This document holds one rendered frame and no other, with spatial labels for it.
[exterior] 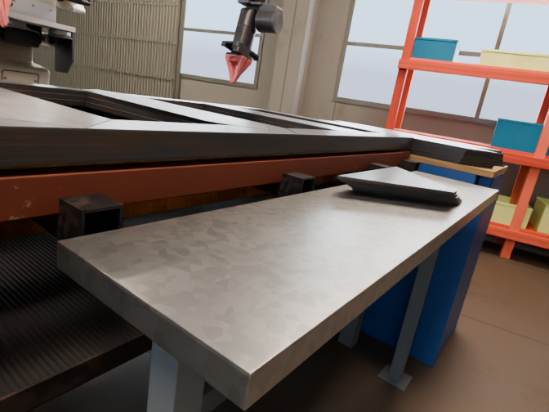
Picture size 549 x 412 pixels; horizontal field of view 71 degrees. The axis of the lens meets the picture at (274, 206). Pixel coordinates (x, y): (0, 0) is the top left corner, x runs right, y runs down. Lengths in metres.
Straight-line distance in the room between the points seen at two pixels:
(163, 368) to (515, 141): 3.18
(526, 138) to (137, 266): 3.19
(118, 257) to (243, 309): 0.14
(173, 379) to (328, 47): 4.18
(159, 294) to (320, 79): 4.15
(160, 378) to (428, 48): 3.23
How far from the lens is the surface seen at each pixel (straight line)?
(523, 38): 4.13
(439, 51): 3.43
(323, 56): 4.44
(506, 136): 3.39
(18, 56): 1.68
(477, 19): 4.16
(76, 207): 0.47
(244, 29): 1.18
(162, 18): 5.70
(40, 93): 1.18
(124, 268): 0.39
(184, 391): 0.44
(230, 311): 0.33
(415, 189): 0.85
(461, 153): 1.53
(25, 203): 0.49
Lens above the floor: 0.92
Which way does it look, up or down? 16 degrees down
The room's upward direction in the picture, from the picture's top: 9 degrees clockwise
